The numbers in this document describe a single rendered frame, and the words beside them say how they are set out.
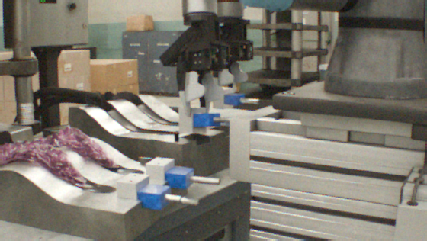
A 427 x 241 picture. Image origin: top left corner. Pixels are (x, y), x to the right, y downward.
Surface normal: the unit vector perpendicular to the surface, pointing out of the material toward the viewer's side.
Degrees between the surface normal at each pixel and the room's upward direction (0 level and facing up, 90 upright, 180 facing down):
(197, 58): 82
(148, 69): 90
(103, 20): 90
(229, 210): 90
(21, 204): 90
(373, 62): 72
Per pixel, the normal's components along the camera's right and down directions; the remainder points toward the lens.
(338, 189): -0.51, 0.16
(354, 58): -0.71, -0.18
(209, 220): 0.82, 0.11
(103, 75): -0.32, 0.18
